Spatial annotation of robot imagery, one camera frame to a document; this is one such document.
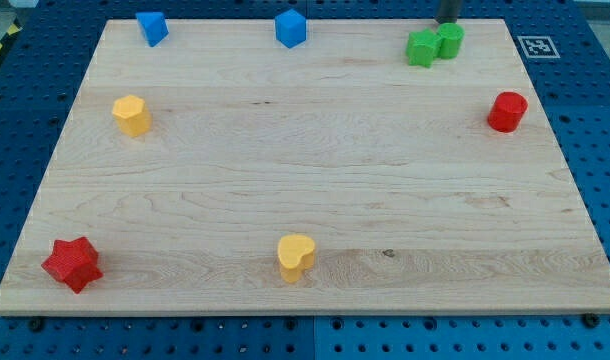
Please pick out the green star block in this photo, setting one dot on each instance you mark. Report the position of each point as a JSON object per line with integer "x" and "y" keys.
{"x": 422, "y": 47}

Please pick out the black screw bottom right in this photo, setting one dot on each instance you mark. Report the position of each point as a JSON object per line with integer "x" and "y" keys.
{"x": 591, "y": 320}

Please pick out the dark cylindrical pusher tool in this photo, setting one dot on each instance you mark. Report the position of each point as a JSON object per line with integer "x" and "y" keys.
{"x": 448, "y": 11}

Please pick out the black screw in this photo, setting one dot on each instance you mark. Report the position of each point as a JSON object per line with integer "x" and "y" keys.
{"x": 591, "y": 320}
{"x": 35, "y": 324}

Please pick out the yellow hexagon block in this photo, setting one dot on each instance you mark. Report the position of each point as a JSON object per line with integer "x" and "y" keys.
{"x": 132, "y": 115}

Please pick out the blue cube block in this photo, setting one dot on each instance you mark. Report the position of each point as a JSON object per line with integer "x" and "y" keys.
{"x": 290, "y": 28}

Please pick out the light wooden board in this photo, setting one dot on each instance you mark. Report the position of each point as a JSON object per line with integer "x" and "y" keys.
{"x": 416, "y": 205}

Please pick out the green cylinder block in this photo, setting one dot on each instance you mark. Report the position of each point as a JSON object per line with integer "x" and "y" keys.
{"x": 452, "y": 36}

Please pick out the yellow heart block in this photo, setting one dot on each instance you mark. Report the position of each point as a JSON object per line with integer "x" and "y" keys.
{"x": 296, "y": 253}

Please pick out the white fiducial marker tag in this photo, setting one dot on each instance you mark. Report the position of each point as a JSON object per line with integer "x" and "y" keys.
{"x": 538, "y": 47}

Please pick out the blue wedge block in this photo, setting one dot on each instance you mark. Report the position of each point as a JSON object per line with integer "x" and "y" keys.
{"x": 153, "y": 26}

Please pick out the red star block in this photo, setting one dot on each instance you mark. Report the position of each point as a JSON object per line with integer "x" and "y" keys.
{"x": 74, "y": 263}

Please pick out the red cylinder block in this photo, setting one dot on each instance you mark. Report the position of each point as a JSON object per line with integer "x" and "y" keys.
{"x": 507, "y": 111}

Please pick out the black screw bottom left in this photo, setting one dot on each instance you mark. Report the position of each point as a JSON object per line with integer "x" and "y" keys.
{"x": 35, "y": 324}

